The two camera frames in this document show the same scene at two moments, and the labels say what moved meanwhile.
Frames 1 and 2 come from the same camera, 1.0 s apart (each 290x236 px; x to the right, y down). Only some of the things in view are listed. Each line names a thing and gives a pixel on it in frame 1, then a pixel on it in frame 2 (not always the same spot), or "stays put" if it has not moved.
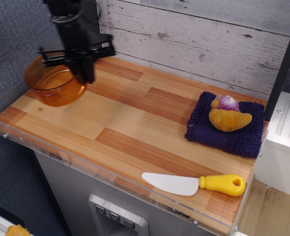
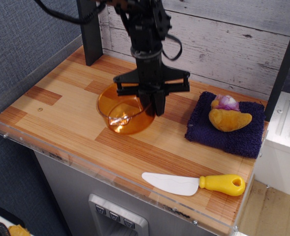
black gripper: x=76 y=44 -> x=152 y=80
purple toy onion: x=227 y=102 stays put
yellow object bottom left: x=17 y=230 stays put
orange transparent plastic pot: x=53 y=85 -> x=125 y=114
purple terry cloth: x=245 y=141 stays put
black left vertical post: x=89 y=18 stays put
